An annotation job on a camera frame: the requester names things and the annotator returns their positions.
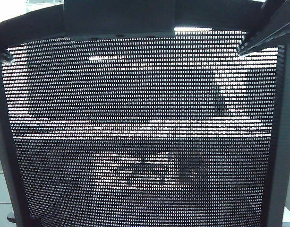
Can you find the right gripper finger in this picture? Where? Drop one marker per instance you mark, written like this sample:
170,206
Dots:
265,40
260,16

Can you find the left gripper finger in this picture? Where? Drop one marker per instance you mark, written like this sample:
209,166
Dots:
6,57

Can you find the black mesh office chair with headrest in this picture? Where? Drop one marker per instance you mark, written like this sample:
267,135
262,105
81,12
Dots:
145,118

